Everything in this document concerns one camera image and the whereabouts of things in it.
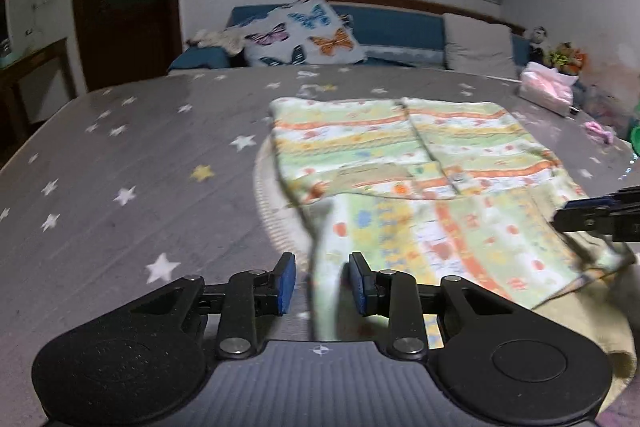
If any grey star-patterned tablecloth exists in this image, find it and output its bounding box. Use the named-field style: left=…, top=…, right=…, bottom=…
left=0, top=66, right=640, bottom=427

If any yellow-green patterned garment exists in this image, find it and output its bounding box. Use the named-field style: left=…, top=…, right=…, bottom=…
left=269, top=96, right=640, bottom=413

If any brown bear plush toy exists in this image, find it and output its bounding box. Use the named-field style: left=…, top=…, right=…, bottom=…
left=550, top=43, right=589, bottom=76

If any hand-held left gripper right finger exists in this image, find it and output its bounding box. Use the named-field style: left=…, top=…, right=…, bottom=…
left=348, top=251, right=521, bottom=361

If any plain beige pillow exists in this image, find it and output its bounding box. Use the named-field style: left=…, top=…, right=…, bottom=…
left=442, top=13, right=519, bottom=80

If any panda plush toy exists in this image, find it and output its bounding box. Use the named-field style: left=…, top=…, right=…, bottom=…
left=525, top=26, right=551, bottom=64

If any wooden side table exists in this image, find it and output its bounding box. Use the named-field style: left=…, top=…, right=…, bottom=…
left=0, top=38, right=77, bottom=148

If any pink hair scrunchie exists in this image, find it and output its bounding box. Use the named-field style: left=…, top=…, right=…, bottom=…
left=583, top=121, right=615, bottom=144

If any blue sofa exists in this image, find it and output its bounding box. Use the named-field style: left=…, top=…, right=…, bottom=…
left=167, top=4, right=532, bottom=74

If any butterfly print pillow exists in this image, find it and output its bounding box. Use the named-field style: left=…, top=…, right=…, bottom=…
left=243, top=0, right=368, bottom=68

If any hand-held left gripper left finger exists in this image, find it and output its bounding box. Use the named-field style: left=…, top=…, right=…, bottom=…
left=132, top=252, right=297, bottom=361

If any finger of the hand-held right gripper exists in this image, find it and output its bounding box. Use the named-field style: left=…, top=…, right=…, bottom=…
left=565, top=194, right=622, bottom=210
left=551, top=206, right=619, bottom=234

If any pink tissue pack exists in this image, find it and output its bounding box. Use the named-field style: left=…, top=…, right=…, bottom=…
left=517, top=62, right=576, bottom=116

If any beige crumpled cloth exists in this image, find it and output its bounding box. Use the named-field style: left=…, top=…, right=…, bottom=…
left=186, top=28, right=246, bottom=56

